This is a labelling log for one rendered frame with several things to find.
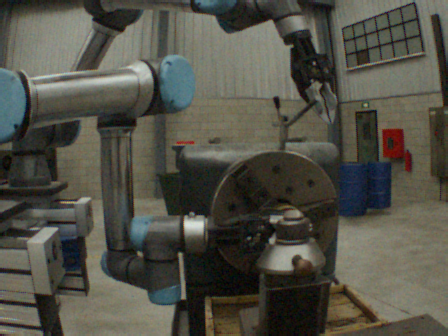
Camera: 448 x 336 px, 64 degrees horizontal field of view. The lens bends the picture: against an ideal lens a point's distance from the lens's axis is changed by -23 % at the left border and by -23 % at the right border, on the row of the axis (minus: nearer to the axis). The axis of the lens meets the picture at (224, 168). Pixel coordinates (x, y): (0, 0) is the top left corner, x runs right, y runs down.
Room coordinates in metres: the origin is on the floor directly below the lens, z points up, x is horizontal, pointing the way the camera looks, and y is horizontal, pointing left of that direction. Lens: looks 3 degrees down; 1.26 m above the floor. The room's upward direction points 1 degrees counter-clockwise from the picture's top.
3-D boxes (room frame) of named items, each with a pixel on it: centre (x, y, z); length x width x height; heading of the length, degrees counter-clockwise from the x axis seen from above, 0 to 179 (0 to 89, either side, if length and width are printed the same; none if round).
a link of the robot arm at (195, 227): (0.88, 0.06, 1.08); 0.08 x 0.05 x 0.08; 2
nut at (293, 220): (0.47, -0.07, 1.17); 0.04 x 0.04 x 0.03
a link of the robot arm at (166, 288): (0.89, 0.15, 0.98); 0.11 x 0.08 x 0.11; 54
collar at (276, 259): (0.47, -0.07, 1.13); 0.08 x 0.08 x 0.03
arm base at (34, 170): (1.10, 0.56, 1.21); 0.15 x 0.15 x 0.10
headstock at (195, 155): (1.51, -0.08, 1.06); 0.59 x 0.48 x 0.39; 3
